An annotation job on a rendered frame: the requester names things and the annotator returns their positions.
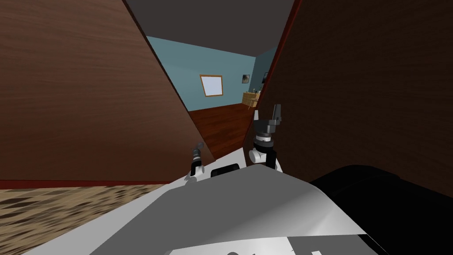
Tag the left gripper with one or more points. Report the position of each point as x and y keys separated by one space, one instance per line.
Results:
x=196 y=153

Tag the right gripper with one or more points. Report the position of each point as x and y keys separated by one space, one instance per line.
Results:
x=264 y=126

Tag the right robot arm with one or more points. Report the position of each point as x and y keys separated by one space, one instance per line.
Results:
x=389 y=212

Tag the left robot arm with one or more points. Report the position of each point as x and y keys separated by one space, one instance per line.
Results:
x=200 y=169

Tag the light wooden side table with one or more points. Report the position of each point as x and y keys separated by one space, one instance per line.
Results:
x=250 y=97

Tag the wooden framed window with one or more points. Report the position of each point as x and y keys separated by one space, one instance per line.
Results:
x=211 y=85

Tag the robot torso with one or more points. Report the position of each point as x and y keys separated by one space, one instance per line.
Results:
x=230 y=212

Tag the dark brown door leaf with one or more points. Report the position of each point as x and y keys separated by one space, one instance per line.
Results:
x=354 y=88

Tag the small dark wall picture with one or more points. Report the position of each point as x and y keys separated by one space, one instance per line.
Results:
x=264 y=77
x=246 y=78

